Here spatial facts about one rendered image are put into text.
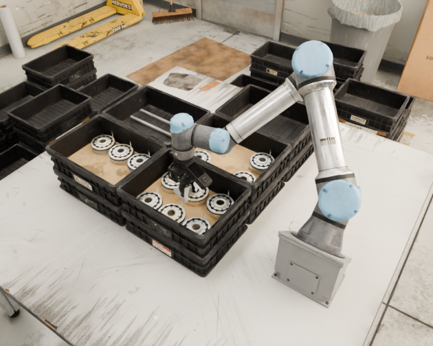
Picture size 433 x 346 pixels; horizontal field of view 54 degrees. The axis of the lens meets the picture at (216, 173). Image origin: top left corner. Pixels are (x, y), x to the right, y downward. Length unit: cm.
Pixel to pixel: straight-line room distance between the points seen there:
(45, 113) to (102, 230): 129
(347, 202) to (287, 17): 353
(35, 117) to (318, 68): 197
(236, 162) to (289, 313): 65
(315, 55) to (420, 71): 281
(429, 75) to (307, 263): 289
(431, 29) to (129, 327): 333
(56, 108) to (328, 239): 202
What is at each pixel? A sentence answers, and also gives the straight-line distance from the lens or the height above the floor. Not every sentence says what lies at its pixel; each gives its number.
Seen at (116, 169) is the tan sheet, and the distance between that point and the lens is 178.
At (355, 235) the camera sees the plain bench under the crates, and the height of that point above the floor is 70.
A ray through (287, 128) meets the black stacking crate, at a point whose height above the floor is 83.
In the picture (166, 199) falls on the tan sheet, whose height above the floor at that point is 83.
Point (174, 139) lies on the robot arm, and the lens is 138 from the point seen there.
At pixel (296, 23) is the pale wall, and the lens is 459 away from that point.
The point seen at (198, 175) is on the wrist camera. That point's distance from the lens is 145.
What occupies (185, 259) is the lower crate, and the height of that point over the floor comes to 74.
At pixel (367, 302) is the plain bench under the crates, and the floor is 70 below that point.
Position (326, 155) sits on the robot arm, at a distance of 126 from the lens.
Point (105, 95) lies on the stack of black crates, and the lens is 312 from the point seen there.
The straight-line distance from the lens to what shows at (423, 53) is 404.
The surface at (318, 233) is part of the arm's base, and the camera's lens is 138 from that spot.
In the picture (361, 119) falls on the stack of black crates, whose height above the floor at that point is 52.
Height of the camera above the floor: 199
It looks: 43 degrees down
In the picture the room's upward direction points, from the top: straight up
